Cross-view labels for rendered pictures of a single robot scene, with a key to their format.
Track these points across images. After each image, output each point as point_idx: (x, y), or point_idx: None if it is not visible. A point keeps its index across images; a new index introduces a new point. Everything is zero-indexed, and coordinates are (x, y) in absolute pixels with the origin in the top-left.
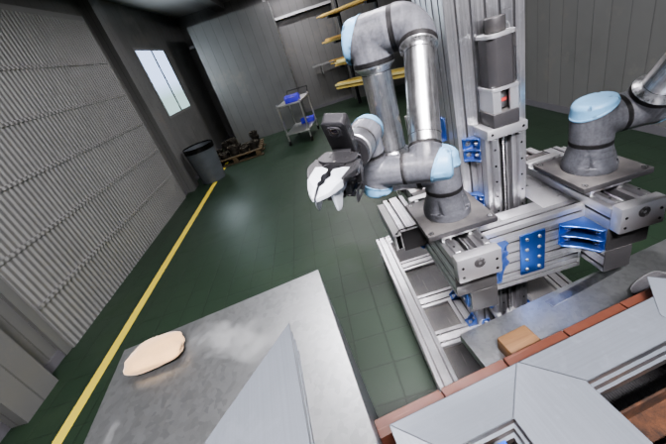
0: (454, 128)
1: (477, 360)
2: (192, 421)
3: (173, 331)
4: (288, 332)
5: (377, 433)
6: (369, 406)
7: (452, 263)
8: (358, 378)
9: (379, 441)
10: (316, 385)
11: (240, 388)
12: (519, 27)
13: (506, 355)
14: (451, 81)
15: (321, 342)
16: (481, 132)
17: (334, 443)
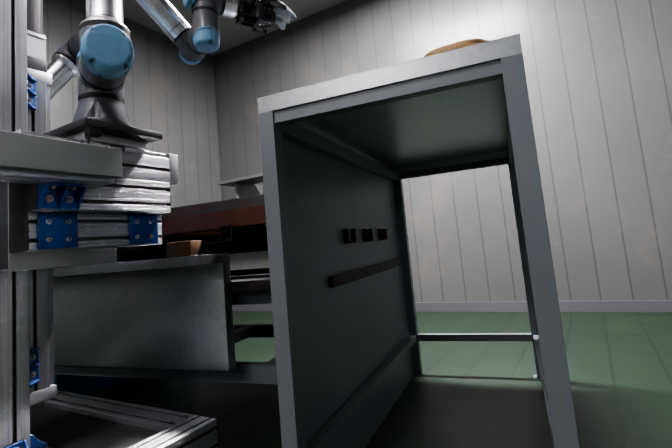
0: (19, 54)
1: (207, 261)
2: (421, 103)
3: (432, 50)
4: None
5: (327, 180)
6: (315, 207)
7: (168, 164)
8: (306, 189)
9: (330, 169)
10: (339, 124)
11: (383, 108)
12: None
13: (198, 250)
14: (26, 0)
15: (317, 119)
16: (38, 73)
17: (349, 132)
